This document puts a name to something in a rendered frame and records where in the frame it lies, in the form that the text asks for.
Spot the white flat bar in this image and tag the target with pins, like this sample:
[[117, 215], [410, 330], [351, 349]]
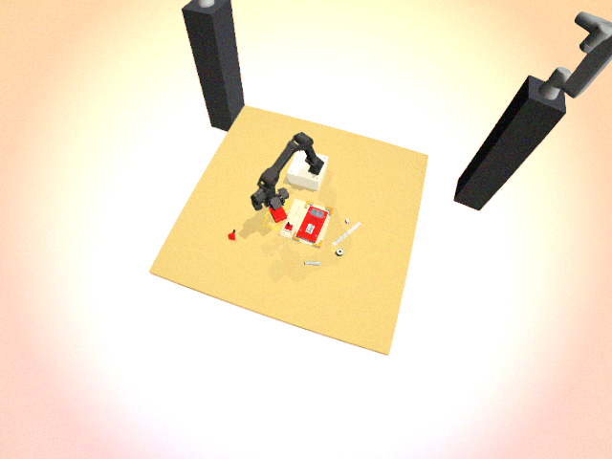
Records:
[[346, 233]]

